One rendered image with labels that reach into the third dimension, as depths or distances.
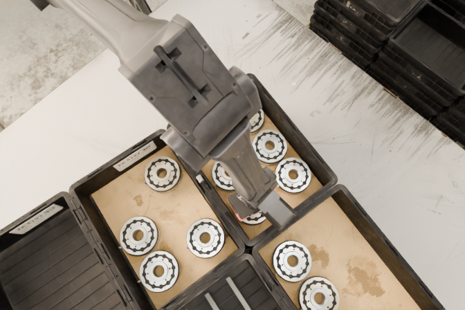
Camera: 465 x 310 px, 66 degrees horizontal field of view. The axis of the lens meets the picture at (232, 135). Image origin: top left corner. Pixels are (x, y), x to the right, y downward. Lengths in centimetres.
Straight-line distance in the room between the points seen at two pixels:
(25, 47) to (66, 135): 126
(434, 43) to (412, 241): 106
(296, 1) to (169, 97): 214
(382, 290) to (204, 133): 83
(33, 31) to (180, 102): 228
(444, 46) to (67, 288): 183
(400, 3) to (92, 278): 167
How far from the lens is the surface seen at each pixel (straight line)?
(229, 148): 41
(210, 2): 150
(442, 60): 198
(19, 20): 268
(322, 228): 106
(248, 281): 103
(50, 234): 115
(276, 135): 107
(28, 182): 136
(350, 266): 107
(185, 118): 34
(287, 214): 78
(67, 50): 242
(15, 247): 119
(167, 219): 105
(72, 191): 103
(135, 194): 108
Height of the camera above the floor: 186
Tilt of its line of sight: 71 degrees down
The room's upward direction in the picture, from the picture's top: 1 degrees counter-clockwise
